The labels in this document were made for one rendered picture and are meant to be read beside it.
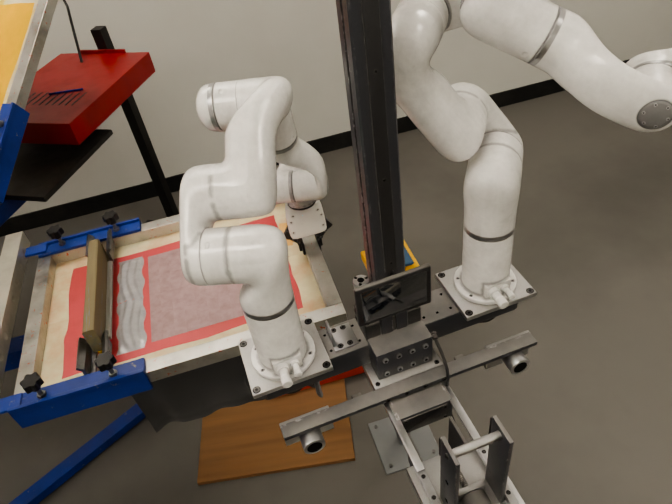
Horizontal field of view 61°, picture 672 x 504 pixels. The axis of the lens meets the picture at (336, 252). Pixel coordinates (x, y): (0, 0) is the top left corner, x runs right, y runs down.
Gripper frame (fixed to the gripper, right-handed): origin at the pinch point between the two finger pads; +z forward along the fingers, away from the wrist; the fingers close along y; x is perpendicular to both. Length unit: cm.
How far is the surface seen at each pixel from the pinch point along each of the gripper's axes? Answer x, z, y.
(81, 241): 27, -2, -64
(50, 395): -28, -2, -68
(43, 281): 14, -1, -74
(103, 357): -27, -8, -53
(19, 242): 29, -6, -80
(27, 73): 71, -38, -68
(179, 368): -29.1, 1.1, -39.2
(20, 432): 47, 98, -132
